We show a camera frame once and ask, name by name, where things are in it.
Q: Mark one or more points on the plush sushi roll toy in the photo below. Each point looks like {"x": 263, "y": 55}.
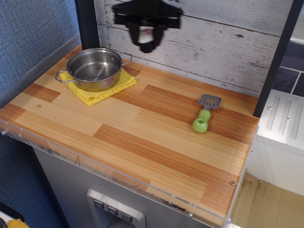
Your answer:
{"x": 146, "y": 39}

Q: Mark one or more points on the left black frame post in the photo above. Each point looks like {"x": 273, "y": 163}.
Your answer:
{"x": 87, "y": 23}

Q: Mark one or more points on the yellow black object corner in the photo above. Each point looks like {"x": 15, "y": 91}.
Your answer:
{"x": 10, "y": 218}

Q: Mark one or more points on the clear acrylic edge guard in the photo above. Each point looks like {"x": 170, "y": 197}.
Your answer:
{"x": 192, "y": 173}

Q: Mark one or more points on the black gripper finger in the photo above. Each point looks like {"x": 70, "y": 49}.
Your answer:
{"x": 134, "y": 31}
{"x": 157, "y": 35}

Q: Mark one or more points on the green handled grey toy spatula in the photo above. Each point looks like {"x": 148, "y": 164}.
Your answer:
{"x": 200, "y": 125}

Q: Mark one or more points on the yellow folded cloth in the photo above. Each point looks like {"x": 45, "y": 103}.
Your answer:
{"x": 92, "y": 98}

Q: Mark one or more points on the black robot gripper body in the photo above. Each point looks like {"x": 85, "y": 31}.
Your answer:
{"x": 147, "y": 13}

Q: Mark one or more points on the silver cabinet with dispenser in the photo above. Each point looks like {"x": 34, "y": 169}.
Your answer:
{"x": 92, "y": 195}

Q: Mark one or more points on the right black frame post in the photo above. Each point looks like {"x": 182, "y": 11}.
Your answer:
{"x": 278, "y": 56}

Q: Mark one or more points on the white grooved side unit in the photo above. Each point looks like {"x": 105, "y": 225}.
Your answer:
{"x": 277, "y": 154}

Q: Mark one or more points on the black frame post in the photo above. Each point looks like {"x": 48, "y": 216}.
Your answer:
{"x": 87, "y": 23}
{"x": 278, "y": 56}

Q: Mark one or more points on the stainless steel pot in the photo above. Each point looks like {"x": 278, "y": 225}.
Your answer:
{"x": 95, "y": 69}

